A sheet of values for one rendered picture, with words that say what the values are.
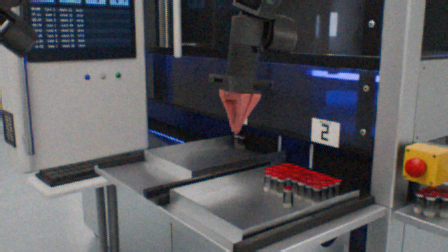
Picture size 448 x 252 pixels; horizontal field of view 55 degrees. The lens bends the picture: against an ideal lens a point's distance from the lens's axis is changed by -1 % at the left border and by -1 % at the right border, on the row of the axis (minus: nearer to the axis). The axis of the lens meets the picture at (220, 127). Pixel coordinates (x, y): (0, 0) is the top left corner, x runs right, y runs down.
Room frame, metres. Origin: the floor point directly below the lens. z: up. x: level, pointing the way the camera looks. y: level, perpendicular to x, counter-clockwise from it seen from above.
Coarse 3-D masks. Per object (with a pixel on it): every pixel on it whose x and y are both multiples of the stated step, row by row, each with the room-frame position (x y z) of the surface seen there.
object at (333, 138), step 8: (320, 120) 1.05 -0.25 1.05; (312, 128) 1.07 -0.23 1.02; (320, 128) 1.05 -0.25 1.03; (336, 128) 1.01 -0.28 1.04; (312, 136) 1.07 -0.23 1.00; (320, 136) 1.05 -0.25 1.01; (328, 136) 1.03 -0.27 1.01; (336, 136) 1.01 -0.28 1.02; (328, 144) 1.03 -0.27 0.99; (336, 144) 1.01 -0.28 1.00
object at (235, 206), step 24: (264, 168) 1.09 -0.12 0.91; (192, 192) 0.96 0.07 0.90; (216, 192) 0.99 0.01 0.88; (240, 192) 0.99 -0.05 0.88; (264, 192) 0.99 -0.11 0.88; (192, 216) 0.85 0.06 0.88; (216, 216) 0.78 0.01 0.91; (240, 216) 0.85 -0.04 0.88; (264, 216) 0.85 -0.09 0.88; (288, 216) 0.78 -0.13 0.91; (240, 240) 0.72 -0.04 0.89
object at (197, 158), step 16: (176, 144) 1.33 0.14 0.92; (192, 144) 1.36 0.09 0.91; (208, 144) 1.40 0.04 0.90; (224, 144) 1.44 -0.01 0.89; (144, 160) 1.26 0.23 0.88; (160, 160) 1.18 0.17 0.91; (176, 160) 1.26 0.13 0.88; (192, 160) 1.26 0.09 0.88; (208, 160) 1.26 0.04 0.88; (224, 160) 1.26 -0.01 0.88; (240, 160) 1.15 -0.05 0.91; (256, 160) 1.19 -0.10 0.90; (272, 160) 1.23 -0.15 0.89; (176, 176) 1.11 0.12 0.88; (192, 176) 1.06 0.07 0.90
